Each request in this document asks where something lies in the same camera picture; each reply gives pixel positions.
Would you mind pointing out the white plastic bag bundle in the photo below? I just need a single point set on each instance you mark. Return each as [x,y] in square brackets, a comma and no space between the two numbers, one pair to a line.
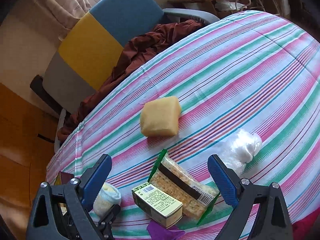
[239,149]

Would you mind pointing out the cracker packet green edge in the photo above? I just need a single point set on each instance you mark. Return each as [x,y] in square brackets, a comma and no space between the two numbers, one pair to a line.
[198,199]

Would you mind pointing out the pink patterned curtain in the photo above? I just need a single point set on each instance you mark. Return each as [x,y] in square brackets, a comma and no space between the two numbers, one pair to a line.
[60,0]

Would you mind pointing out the grey yellow blue headboard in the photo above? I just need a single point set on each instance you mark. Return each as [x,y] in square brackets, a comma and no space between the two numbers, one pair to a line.
[87,55]

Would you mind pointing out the green white carton box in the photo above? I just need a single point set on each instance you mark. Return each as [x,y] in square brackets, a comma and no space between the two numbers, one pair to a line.
[158,205]

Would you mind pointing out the yellow sponge block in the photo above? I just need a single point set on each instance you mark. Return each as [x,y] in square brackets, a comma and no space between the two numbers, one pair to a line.
[159,118]

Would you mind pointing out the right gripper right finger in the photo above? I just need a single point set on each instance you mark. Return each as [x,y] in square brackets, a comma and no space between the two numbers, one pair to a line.
[272,220]

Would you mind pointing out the striped bed cover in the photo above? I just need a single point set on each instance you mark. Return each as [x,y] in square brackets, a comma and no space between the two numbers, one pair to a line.
[251,70]

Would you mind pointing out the purple small object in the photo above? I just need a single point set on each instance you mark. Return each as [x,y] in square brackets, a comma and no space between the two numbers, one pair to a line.
[158,232]

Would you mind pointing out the wooden wardrobe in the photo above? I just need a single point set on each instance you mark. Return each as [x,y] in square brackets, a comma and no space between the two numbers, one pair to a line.
[27,135]

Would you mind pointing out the dark red blanket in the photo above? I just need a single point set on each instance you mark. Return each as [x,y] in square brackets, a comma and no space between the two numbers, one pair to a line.
[136,52]

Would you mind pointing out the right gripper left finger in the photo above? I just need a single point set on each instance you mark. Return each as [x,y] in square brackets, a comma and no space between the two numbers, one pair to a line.
[62,211]

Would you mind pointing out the white rolled sock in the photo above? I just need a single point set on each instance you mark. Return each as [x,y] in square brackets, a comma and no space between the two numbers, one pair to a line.
[106,198]

